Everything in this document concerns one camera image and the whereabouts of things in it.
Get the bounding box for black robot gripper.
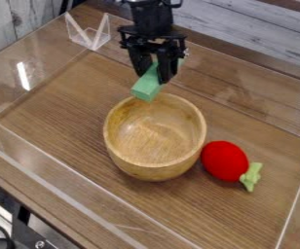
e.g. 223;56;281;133
118;0;187;85

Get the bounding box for black table leg bracket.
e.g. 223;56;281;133
12;204;69;249

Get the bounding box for red plush strawberry toy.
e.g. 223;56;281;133
201;141;264;193

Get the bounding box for clear acrylic tray walls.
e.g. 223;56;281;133
0;19;300;249

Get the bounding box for brown wooden bowl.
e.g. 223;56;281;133
104;93;208;182

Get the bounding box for clear acrylic corner bracket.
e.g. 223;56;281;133
65;13;112;52

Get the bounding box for green rectangular block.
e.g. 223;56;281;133
130;62;165;102

